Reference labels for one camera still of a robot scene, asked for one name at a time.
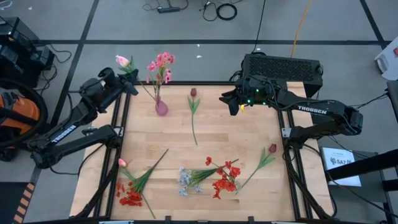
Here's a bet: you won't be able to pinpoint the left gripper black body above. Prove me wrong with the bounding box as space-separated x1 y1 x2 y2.
98 67 125 96

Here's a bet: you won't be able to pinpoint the clear glass vase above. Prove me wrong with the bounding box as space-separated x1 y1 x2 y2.
230 177 247 194

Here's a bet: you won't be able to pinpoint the black equipment case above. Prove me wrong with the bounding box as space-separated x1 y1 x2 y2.
0 17 40 88

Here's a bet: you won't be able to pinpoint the hanging yellow cable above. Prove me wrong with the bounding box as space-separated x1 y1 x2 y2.
290 0 313 58

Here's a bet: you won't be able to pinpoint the coiled black cable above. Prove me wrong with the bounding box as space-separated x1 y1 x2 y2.
216 2 239 21

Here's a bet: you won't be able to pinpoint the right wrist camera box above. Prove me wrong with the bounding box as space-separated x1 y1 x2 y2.
228 100 240 116

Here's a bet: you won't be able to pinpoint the white plastic object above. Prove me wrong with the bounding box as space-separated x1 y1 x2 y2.
374 35 398 81

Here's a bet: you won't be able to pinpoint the black power supply box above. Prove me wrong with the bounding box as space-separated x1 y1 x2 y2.
29 46 56 71

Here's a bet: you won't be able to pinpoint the white printed paper sheet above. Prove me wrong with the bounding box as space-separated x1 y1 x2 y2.
322 147 363 187

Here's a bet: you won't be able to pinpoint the black hazard striped mat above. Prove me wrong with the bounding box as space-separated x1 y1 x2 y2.
0 182 35 224

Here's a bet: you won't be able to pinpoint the orange shop vacuum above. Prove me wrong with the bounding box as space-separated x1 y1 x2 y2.
0 88 41 162

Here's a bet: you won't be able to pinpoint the hanging black cable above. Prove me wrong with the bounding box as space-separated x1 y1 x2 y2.
251 0 267 54

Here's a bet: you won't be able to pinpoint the pink artificial tulip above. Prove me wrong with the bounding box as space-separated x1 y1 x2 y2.
118 157 156 220
115 54 158 102

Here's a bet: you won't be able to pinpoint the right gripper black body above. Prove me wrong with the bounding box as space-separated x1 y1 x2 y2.
237 75 278 106

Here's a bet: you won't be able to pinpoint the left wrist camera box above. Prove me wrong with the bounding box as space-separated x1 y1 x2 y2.
125 81 139 96

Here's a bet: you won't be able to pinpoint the white veined flower bunch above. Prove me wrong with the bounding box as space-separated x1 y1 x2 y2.
177 159 239 197

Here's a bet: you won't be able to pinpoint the black perforated computer case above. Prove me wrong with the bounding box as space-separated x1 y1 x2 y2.
241 52 324 101

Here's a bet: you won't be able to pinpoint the orange black vacuum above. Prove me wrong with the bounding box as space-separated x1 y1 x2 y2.
0 77 49 149

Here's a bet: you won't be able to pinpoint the dark red artificial tulip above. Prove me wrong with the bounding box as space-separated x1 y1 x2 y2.
187 88 201 146
234 143 277 195

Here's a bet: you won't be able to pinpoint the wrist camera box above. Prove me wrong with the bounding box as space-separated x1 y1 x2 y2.
228 100 240 116
125 81 139 96

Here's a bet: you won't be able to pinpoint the red blossom flower bunch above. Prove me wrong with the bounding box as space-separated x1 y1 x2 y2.
114 148 170 207
204 156 242 200

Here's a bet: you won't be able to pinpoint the black metal stand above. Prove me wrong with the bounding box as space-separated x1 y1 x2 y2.
323 148 398 224

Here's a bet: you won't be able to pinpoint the black aluminium table frame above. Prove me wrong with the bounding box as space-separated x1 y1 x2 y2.
74 80 335 224

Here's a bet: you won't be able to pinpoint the black power strip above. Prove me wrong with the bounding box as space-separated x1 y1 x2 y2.
157 6 181 14

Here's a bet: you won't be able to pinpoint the pink ribbed glass vase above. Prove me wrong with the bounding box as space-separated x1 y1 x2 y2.
154 95 169 117

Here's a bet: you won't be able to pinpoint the pink blossom flower bunch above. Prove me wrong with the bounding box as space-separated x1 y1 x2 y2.
146 51 177 102

